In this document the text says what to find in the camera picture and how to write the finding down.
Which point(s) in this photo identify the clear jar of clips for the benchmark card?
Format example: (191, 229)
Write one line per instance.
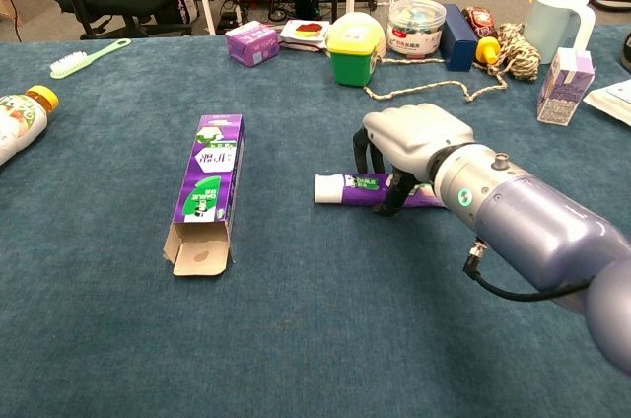
(414, 33)

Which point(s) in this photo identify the drink bottle yellow cap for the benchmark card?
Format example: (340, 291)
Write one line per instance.
(20, 122)

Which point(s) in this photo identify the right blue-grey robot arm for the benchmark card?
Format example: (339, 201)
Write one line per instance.
(532, 226)

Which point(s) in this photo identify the white printed snack bag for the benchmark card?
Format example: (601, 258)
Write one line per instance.
(616, 97)

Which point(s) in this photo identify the purple toothpaste carton box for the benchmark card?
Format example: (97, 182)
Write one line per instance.
(212, 166)

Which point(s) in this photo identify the purple toothpaste tube white cap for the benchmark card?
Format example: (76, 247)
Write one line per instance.
(330, 188)

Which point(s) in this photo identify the snack packet with red cake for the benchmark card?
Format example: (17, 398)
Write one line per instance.
(305, 31)

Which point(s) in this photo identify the pale blue pitcher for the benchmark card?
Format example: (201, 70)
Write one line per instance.
(552, 14)

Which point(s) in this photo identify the sauce bottle yellow nozzle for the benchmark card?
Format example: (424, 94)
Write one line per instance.
(480, 21)

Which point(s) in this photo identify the light green scrub brush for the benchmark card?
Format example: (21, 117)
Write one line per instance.
(69, 65)

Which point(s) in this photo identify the small purple tissue pack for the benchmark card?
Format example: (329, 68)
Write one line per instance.
(251, 43)

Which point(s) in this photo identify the black box on floor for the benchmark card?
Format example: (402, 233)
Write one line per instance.
(305, 1)

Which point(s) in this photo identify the purple white milk carton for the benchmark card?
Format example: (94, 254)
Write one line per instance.
(562, 88)

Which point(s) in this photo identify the dark blue long box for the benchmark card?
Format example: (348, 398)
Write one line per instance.
(458, 43)

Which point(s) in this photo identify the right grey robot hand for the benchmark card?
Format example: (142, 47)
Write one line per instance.
(419, 132)

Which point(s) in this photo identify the green yellow lidded container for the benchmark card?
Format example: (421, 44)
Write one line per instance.
(352, 65)

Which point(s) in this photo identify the blue felt table cover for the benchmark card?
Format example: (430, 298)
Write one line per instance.
(315, 339)

